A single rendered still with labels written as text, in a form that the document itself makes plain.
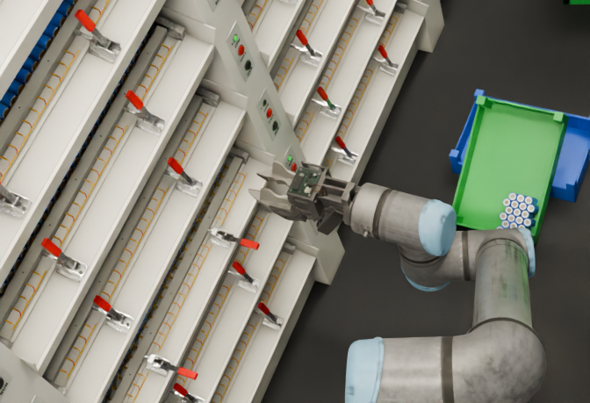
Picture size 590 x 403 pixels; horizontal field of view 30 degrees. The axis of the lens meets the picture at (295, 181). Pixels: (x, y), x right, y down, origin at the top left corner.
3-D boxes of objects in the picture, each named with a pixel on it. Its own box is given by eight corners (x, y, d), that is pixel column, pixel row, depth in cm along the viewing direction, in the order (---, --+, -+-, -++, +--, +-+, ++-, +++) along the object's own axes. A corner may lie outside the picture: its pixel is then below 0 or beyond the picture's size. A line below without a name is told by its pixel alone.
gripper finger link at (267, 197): (242, 176, 198) (291, 183, 195) (250, 192, 203) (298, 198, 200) (237, 191, 197) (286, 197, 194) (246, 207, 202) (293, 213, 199)
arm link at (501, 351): (548, 353, 134) (532, 214, 198) (444, 356, 136) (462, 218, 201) (553, 441, 136) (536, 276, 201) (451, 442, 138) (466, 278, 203)
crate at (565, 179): (599, 133, 263) (599, 113, 257) (574, 203, 255) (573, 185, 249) (479, 106, 275) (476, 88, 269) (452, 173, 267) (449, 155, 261)
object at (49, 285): (213, 57, 186) (217, 14, 174) (39, 379, 162) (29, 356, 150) (105, 10, 188) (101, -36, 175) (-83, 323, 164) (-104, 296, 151)
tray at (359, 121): (420, 25, 279) (433, -4, 266) (329, 227, 255) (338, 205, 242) (347, -6, 280) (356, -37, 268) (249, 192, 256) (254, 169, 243)
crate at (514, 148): (537, 244, 252) (530, 244, 245) (454, 222, 260) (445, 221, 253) (570, 117, 251) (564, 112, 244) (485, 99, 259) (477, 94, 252)
